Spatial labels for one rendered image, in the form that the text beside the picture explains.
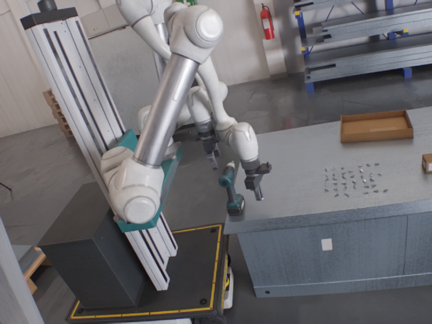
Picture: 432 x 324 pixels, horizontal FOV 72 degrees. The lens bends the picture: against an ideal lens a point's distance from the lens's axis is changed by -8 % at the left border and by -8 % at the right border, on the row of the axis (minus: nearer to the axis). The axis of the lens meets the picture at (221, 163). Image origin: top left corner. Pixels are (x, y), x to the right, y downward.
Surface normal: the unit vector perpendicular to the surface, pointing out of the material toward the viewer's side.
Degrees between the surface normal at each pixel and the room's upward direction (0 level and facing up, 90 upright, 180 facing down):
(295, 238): 90
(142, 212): 94
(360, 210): 67
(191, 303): 0
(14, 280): 114
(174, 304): 0
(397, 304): 0
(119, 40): 78
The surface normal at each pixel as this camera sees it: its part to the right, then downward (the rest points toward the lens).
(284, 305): -0.26, -0.85
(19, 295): 0.98, 0.20
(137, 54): -0.22, 0.32
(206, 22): 0.46, 0.24
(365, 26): -0.22, 0.52
